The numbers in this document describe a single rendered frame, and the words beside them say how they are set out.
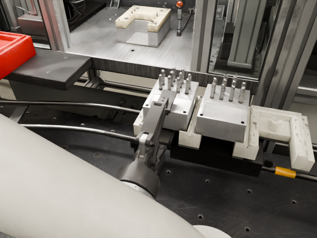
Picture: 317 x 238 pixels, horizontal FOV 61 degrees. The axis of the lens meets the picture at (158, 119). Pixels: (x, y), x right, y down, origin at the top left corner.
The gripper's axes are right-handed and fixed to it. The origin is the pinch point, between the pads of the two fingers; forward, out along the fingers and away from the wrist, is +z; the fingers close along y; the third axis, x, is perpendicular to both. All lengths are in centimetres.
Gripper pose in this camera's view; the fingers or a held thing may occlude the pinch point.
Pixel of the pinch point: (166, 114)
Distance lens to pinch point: 57.6
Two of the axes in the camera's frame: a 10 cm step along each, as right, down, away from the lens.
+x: -9.6, -1.8, 2.3
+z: 2.9, -6.4, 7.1
